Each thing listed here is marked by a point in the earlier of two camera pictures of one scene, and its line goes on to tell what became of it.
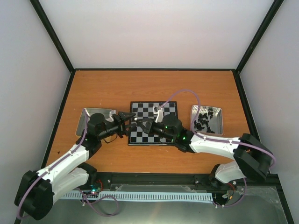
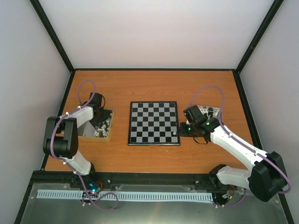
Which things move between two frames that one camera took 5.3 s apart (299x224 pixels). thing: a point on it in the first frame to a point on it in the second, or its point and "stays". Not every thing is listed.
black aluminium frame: [167, 178] stays
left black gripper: [120, 122] to [105, 116]
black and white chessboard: [154, 110] stays
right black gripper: [145, 129] to [182, 131]
